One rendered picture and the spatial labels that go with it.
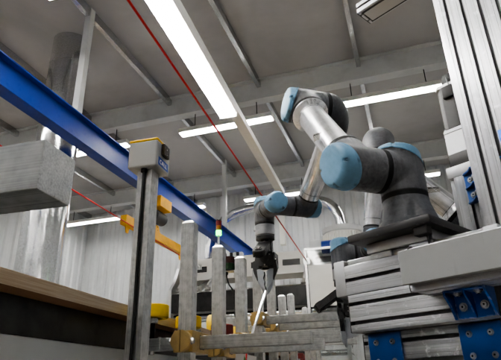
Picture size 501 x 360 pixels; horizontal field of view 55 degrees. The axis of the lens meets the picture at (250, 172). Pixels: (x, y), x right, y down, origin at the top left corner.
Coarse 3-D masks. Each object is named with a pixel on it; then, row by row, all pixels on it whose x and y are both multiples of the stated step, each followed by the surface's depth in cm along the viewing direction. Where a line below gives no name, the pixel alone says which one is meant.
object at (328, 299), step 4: (332, 292) 165; (328, 296) 165; (332, 296) 164; (336, 296) 164; (320, 300) 165; (324, 300) 165; (328, 300) 164; (332, 300) 164; (316, 304) 165; (320, 304) 164; (324, 304) 164; (328, 304) 165; (316, 308) 164; (320, 308) 164; (324, 308) 164; (320, 312) 167
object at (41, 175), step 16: (16, 144) 27; (32, 144) 27; (48, 144) 27; (0, 160) 27; (16, 160) 27; (32, 160) 27; (48, 160) 27; (64, 160) 29; (0, 176) 27; (16, 176) 27; (32, 176) 26; (48, 176) 27; (64, 176) 28; (0, 192) 26; (16, 192) 26; (32, 192) 26; (48, 192) 27; (64, 192) 28; (0, 208) 28; (16, 208) 29; (32, 208) 29; (48, 208) 29
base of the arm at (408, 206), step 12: (396, 192) 120; (408, 192) 119; (420, 192) 119; (384, 204) 123; (396, 204) 119; (408, 204) 117; (420, 204) 117; (384, 216) 120; (396, 216) 116; (408, 216) 115
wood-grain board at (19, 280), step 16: (0, 272) 83; (16, 272) 87; (0, 288) 87; (16, 288) 88; (32, 288) 91; (48, 288) 95; (64, 288) 100; (64, 304) 104; (80, 304) 105; (96, 304) 110; (112, 304) 117; (160, 320) 141
